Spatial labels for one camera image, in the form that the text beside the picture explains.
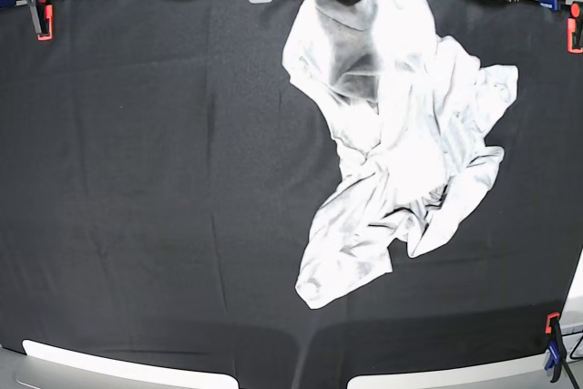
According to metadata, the white t-shirt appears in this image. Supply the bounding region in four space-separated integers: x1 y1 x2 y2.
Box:
282 0 518 309

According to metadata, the black table cloth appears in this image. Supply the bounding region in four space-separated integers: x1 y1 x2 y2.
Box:
1 0 582 388

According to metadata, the red clamp far left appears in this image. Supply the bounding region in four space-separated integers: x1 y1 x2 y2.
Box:
26 0 53 41

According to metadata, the red blue clamp near right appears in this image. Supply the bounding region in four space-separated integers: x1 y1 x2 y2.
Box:
544 312 566 384

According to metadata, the red clamp far right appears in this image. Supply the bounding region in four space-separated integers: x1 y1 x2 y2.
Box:
567 2 582 54

